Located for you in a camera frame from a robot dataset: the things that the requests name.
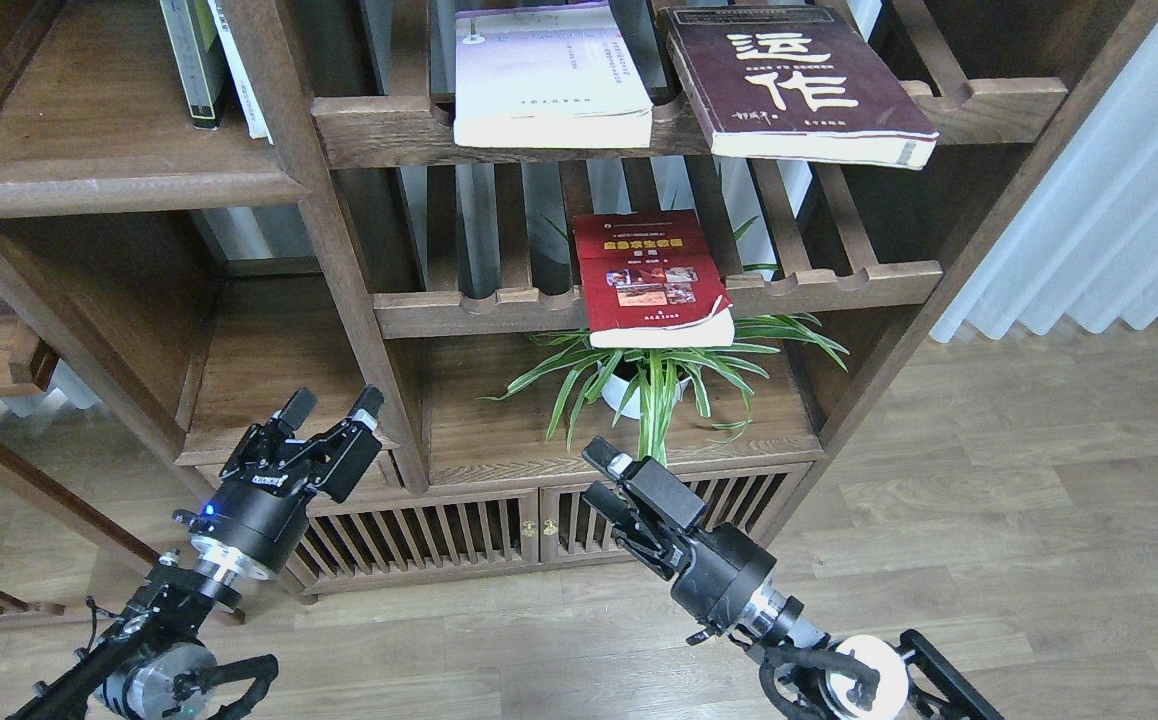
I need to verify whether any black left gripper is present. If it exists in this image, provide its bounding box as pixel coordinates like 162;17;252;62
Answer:
175;385;384;580

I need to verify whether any white plant pot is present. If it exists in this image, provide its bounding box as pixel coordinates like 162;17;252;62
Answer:
601;363;642;420

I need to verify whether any red paperback book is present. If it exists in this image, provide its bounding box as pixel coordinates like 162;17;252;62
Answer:
574;210;735;348

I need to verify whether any green spider plant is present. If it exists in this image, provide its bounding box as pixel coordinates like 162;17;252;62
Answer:
483;190;851;495

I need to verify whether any white upright book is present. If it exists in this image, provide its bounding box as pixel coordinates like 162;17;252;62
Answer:
208;0;272;144

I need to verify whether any right slatted cabinet door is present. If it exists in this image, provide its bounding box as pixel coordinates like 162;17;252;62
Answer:
538;457;809;565

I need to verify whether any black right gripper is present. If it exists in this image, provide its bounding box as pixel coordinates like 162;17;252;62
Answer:
582;436;777;635

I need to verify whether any dark wooden bookshelf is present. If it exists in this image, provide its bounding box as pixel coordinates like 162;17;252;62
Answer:
0;1;1158;541

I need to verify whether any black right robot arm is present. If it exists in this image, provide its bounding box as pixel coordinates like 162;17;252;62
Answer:
582;438;999;719

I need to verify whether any left slatted cabinet door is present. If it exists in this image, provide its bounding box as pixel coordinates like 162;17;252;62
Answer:
287;488;541;594

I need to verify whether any lavender white paperback book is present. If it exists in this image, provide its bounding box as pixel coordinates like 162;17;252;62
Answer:
454;1;653;149

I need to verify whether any dark green upright book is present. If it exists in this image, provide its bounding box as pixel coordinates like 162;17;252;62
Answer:
160;0;230;128

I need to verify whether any maroon book with white characters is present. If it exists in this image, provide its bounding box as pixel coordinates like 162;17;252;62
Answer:
661;5;939;170

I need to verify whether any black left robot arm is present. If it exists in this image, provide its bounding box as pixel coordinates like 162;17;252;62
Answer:
17;385;384;719

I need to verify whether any wooden side furniture frame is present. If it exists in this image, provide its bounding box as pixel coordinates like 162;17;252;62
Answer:
0;230;245;629

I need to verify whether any white sheer curtain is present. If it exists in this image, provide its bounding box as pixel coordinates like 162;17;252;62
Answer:
930;25;1158;341

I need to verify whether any slatted cabinet door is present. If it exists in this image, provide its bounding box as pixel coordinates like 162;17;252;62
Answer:
287;488;541;594
538;457;809;565

